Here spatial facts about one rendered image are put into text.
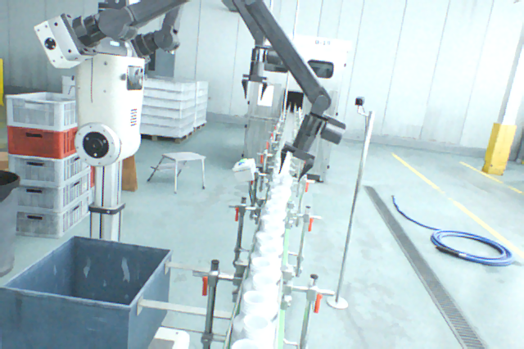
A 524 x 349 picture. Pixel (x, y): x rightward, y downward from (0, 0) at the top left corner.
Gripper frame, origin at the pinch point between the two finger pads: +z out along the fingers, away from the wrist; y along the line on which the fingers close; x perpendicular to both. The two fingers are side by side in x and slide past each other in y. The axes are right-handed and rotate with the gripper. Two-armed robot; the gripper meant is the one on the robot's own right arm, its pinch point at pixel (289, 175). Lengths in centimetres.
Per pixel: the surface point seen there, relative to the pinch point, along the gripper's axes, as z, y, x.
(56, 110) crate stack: 60, -168, 168
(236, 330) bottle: 10, -3, -67
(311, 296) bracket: 10.8, 10.1, -46.1
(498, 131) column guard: -85, 434, 756
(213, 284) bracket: 16.6, -9.2, -46.1
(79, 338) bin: 46, -34, -41
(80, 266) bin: 49, -50, -11
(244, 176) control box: 17.5, -14.3, 41.8
